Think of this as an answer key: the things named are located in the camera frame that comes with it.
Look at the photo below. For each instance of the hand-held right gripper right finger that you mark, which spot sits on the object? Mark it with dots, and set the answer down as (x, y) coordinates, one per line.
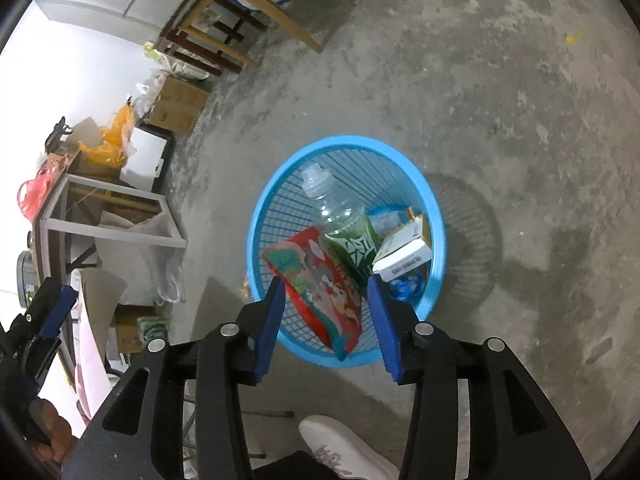
(387, 330)

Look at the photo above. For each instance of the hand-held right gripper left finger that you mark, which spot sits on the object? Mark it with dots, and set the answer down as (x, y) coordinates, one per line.
(267, 330)

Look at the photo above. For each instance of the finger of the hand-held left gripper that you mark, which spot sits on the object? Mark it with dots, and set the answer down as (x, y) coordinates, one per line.
(42, 360)
(59, 310)

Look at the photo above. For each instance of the blue wrapper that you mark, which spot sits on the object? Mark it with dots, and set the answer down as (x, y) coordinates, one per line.
(407, 287)

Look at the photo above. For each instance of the red printed snack bag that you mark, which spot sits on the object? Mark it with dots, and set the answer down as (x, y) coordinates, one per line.
(320, 280)

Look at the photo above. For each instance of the white medicine box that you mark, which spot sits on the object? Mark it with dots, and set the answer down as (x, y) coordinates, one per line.
(405, 255)

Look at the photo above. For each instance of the pale blue plastic packet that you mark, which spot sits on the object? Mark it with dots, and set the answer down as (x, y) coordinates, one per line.
(387, 220)

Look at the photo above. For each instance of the green label plastic bottle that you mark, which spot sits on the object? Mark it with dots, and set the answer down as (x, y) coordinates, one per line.
(335, 210)

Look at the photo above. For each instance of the blue plastic wastebasket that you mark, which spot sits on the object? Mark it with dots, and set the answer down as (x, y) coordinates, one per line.
(350, 160)

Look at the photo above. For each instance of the person's left hand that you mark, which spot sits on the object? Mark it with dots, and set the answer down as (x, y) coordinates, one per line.
(50, 425)

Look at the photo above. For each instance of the cardboard sheet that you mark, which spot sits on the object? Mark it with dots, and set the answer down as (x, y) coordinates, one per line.
(100, 290)

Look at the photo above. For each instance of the silver rice cooker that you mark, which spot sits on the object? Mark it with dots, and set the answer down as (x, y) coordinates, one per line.
(27, 275)

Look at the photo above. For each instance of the small cardboard box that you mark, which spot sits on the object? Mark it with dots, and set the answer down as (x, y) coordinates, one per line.
(127, 330)

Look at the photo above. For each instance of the green packet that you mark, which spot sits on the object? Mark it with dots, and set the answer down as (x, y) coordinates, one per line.
(152, 329)

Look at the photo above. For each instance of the orange-red plastic bag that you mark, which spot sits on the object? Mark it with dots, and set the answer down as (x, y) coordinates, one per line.
(32, 195)

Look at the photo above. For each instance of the person's white shoe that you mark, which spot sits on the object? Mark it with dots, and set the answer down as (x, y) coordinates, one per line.
(340, 440)

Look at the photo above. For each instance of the white-framed wooden side table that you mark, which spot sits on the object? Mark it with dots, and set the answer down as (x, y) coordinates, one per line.
(115, 191)

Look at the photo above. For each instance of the black pan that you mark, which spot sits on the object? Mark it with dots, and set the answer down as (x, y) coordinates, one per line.
(60, 132)

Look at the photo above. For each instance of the yellow plastic bag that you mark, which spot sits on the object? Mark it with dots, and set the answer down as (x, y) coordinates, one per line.
(117, 127)

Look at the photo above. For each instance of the clear plastic bags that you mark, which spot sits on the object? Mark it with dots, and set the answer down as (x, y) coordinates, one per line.
(145, 95)

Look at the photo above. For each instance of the white green packaging bag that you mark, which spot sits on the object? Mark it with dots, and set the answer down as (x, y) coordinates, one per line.
(170, 62)

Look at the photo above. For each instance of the dark brown wooden stool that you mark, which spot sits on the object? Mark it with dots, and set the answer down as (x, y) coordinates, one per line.
(175, 41)

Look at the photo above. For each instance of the wooden chair with dark seat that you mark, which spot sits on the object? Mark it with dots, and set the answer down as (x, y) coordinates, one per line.
(280, 16)

